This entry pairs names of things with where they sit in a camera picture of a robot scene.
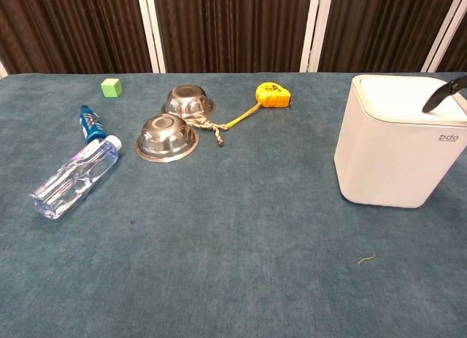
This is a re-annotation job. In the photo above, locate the blue felt table cloth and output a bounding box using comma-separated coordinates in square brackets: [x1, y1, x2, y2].
[0, 72, 467, 338]

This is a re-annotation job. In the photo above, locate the braided beige rope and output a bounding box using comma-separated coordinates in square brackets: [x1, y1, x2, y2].
[181, 113, 229, 147]

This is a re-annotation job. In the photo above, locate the small blue patterned bottle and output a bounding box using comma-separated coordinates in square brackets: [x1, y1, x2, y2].
[79, 104, 108, 142]

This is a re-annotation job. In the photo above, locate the white open-lid trash bin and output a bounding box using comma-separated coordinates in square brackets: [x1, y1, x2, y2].
[333, 74, 467, 209]

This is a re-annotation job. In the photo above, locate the green foam cube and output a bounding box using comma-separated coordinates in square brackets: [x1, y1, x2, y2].
[101, 77, 123, 99]

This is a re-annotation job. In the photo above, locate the clear plastic water bottle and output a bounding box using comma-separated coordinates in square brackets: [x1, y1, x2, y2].
[28, 134, 123, 220]

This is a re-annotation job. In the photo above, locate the yellow tape measure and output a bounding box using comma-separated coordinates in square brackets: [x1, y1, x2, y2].
[224, 82, 293, 131]

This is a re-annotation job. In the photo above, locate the right black-fingered white robot hand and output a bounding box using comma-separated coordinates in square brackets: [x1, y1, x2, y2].
[422, 74, 467, 115]

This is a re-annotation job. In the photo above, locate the steel bowl with wide rim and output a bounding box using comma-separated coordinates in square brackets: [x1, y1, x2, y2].
[161, 84, 217, 118]
[135, 113, 201, 164]

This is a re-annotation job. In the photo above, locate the dark brown curtain panel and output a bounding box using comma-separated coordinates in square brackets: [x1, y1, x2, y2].
[318, 0, 459, 74]
[436, 22, 467, 73]
[152, 0, 314, 74]
[0, 0, 153, 75]

